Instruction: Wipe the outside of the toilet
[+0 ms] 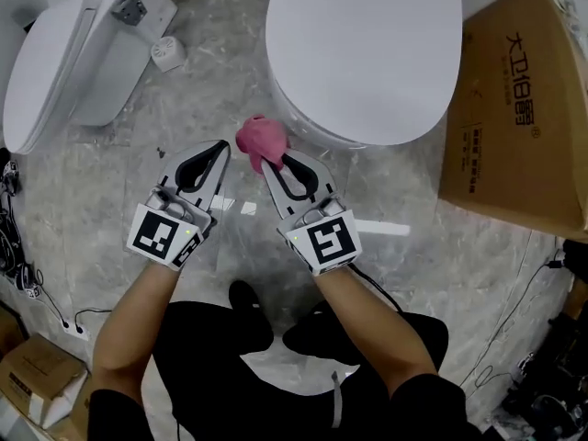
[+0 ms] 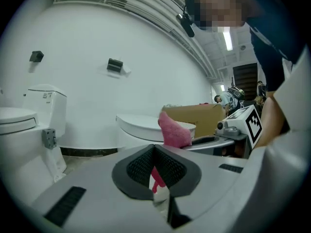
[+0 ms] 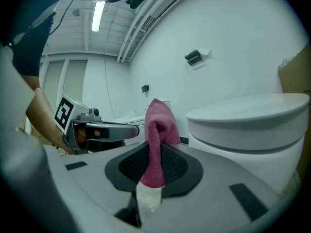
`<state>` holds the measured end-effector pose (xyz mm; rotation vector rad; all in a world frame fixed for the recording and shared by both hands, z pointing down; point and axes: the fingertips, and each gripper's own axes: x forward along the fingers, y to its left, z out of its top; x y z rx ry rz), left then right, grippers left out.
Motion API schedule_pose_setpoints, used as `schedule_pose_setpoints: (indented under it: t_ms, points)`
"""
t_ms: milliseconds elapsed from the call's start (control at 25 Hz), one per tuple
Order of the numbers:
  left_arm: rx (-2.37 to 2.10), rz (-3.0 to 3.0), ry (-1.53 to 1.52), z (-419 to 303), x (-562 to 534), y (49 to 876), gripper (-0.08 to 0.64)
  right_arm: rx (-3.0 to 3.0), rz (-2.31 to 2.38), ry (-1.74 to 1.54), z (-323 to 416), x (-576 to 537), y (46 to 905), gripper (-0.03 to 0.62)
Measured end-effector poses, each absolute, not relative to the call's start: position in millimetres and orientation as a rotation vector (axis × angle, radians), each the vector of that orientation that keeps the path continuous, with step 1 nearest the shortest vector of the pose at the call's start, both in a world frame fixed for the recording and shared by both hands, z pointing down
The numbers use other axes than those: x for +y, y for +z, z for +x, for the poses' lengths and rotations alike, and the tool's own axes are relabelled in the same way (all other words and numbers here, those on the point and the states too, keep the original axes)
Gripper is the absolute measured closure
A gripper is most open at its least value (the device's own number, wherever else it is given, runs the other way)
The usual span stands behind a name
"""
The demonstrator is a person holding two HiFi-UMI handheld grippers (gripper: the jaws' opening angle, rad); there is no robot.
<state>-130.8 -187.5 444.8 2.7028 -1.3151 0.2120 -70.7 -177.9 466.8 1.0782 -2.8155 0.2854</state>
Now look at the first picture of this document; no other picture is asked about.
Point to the person's left forearm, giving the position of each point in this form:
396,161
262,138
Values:
133,320

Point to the large cardboard box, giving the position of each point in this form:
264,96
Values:
505,177

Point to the small cardboard box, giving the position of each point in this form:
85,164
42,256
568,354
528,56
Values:
37,365

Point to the person's left black shoe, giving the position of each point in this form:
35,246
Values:
243,294

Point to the person's right forearm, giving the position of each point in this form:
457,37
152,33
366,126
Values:
367,329

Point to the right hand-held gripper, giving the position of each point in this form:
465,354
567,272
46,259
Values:
333,241

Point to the wooden desk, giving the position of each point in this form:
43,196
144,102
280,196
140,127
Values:
579,299

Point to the white toilet with tank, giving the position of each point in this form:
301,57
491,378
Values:
69,76

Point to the black spare device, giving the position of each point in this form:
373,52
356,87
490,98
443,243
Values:
9,177

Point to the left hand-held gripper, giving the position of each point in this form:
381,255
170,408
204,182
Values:
156,237

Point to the white smart toilet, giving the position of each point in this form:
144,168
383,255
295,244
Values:
363,53

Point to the white socket strip with plugs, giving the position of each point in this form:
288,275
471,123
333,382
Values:
85,333

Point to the pink cloth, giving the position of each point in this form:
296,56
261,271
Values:
262,138

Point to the small white round canister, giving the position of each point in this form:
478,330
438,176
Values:
167,54

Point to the black equipment heap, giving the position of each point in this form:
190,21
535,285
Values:
551,407

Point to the person's black shirt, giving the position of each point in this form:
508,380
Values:
427,411

